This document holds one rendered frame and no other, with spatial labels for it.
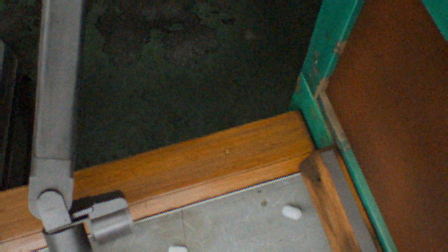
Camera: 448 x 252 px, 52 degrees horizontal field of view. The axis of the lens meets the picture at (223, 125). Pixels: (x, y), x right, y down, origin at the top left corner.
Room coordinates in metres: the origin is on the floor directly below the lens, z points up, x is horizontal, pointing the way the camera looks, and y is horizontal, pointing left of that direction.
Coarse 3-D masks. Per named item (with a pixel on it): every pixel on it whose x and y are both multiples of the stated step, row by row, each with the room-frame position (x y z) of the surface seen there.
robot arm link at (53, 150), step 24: (48, 0) 0.38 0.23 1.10; (72, 0) 0.39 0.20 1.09; (48, 24) 0.36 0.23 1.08; (72, 24) 0.36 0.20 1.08; (48, 48) 0.33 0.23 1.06; (72, 48) 0.34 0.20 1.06; (48, 72) 0.31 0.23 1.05; (72, 72) 0.31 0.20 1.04; (48, 96) 0.28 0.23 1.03; (72, 96) 0.29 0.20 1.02; (48, 120) 0.25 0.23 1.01; (72, 120) 0.26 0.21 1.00; (48, 144) 0.23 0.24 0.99; (72, 144) 0.23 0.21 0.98; (48, 168) 0.20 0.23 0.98; (72, 168) 0.20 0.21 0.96; (72, 192) 0.17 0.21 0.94
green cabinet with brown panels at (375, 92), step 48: (336, 0) 0.42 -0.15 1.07; (384, 0) 0.36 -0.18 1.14; (432, 0) 0.29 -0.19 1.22; (336, 48) 0.39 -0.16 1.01; (384, 48) 0.33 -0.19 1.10; (432, 48) 0.27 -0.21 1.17; (336, 96) 0.36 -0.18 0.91; (384, 96) 0.29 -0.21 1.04; (432, 96) 0.24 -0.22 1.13; (336, 144) 0.30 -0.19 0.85; (384, 144) 0.25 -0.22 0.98; (432, 144) 0.20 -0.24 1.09; (384, 192) 0.20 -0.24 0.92; (432, 192) 0.16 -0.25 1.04; (384, 240) 0.14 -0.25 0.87; (432, 240) 0.12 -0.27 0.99
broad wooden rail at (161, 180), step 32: (256, 128) 0.36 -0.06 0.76; (288, 128) 0.36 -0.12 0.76; (128, 160) 0.29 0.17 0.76; (160, 160) 0.29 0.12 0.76; (192, 160) 0.29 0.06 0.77; (224, 160) 0.30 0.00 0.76; (256, 160) 0.30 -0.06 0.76; (288, 160) 0.30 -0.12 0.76; (0, 192) 0.22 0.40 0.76; (96, 192) 0.23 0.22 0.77; (128, 192) 0.23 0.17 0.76; (160, 192) 0.23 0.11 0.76; (192, 192) 0.23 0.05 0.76; (224, 192) 0.24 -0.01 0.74; (0, 224) 0.16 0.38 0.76; (32, 224) 0.17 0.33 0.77
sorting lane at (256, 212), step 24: (240, 192) 0.24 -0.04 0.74; (264, 192) 0.24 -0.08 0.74; (288, 192) 0.25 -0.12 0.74; (168, 216) 0.19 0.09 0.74; (192, 216) 0.19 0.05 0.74; (216, 216) 0.20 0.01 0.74; (240, 216) 0.20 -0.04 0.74; (264, 216) 0.20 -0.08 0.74; (312, 216) 0.20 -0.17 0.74; (96, 240) 0.15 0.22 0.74; (120, 240) 0.15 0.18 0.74; (144, 240) 0.15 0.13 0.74; (168, 240) 0.15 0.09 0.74; (192, 240) 0.15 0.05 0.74; (216, 240) 0.15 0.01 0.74; (240, 240) 0.15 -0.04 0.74; (264, 240) 0.16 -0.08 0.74; (288, 240) 0.16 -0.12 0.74; (312, 240) 0.16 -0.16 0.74
